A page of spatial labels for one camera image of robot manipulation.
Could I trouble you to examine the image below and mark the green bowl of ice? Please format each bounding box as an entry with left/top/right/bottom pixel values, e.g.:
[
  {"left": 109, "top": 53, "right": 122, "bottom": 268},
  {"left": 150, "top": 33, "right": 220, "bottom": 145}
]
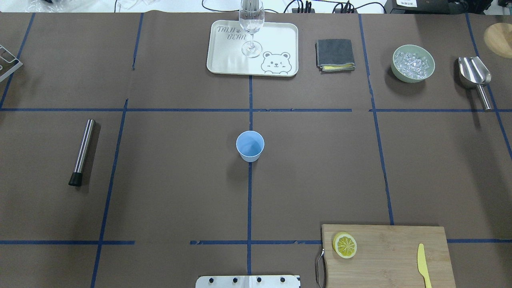
[{"left": 391, "top": 44, "right": 436, "bottom": 83}]

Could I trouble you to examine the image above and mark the wooden cup tree stand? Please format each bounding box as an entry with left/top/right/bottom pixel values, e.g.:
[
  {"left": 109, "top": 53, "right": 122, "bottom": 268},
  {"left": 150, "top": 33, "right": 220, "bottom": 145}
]
[{"left": 484, "top": 22, "right": 512, "bottom": 59}]

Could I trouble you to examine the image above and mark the grey folded cloth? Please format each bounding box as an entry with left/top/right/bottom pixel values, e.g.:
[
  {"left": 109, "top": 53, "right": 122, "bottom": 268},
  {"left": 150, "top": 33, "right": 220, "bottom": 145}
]
[{"left": 315, "top": 39, "right": 356, "bottom": 72}]

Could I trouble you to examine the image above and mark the steel muddler black tip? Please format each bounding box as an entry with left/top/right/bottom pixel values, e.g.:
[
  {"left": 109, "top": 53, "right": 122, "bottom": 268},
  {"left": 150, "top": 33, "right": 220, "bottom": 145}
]
[{"left": 68, "top": 119, "right": 96, "bottom": 187}]

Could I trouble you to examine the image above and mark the yellow plastic knife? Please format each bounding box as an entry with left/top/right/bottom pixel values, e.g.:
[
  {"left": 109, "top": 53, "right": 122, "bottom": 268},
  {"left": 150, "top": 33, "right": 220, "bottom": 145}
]
[{"left": 417, "top": 243, "right": 432, "bottom": 288}]

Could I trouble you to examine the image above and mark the clear wine glass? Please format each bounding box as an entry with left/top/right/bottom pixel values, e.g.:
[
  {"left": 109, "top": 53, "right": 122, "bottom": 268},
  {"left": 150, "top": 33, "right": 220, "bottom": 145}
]
[{"left": 238, "top": 0, "right": 265, "bottom": 58}]

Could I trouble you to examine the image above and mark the blue plastic cup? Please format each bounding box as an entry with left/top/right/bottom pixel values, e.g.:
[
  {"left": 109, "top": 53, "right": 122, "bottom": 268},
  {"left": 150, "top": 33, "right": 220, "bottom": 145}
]
[{"left": 236, "top": 130, "right": 265, "bottom": 163}]

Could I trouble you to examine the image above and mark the metal ice scoop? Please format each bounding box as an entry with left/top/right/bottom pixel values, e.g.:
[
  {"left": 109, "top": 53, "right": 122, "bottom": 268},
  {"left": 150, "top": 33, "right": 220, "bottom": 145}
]
[{"left": 458, "top": 56, "right": 492, "bottom": 112}]

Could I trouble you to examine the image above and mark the lemon half piece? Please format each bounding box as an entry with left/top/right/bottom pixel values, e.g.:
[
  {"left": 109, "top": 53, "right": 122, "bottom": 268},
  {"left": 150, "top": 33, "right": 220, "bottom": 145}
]
[{"left": 332, "top": 232, "right": 357, "bottom": 259}]

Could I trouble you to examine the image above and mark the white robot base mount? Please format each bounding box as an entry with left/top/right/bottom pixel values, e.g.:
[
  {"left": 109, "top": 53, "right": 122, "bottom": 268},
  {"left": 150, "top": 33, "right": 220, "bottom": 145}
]
[{"left": 195, "top": 275, "right": 301, "bottom": 288}]

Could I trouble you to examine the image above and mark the bamboo cutting board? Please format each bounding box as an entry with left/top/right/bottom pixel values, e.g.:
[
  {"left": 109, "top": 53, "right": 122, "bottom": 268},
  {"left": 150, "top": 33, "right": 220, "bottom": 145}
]
[{"left": 321, "top": 224, "right": 456, "bottom": 288}]

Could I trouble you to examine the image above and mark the cream bear serving tray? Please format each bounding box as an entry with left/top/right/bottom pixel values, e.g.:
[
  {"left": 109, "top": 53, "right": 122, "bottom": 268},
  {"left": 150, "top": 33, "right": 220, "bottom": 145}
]
[{"left": 206, "top": 20, "right": 299, "bottom": 77}]

